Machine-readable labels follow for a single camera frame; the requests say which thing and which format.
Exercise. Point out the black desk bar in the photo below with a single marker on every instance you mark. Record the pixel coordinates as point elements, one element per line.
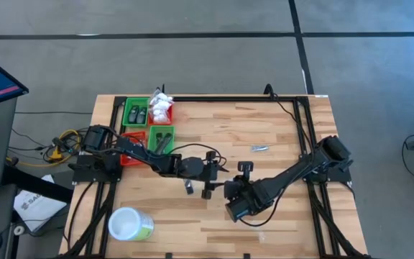
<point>38,185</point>

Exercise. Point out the green plastic basket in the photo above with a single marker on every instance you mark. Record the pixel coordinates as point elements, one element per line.
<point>153,131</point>
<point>125,115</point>

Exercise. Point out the white tape roll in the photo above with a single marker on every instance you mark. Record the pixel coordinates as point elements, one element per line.
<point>17,227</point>

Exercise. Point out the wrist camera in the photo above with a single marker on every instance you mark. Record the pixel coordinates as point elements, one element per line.
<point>245,166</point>
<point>211,154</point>

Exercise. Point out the red plastic basket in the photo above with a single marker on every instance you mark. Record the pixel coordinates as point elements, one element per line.
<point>160,123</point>
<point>126,162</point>

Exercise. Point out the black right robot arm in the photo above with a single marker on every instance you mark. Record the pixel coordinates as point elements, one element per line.
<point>289,172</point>

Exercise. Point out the white vanity pack bag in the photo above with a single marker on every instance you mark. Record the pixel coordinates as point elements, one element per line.
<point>162,106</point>
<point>158,115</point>
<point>160,97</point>

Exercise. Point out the white green wipes canister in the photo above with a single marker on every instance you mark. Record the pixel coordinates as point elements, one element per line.
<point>128,223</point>

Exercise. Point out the white printed booklet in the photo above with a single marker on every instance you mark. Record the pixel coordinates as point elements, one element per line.
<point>36,208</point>

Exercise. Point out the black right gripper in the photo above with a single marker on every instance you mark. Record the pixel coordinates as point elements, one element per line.
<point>239,190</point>

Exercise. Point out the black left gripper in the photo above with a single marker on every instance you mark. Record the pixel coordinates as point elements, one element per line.
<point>210,171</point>

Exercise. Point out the black aluminium table frame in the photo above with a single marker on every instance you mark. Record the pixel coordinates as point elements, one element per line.
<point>228,98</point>

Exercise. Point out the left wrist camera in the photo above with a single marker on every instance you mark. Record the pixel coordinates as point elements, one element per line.
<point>211,154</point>

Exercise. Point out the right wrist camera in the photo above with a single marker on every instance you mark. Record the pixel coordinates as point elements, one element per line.
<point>245,166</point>

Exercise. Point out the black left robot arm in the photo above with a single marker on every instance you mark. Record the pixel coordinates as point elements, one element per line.
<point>138,154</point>

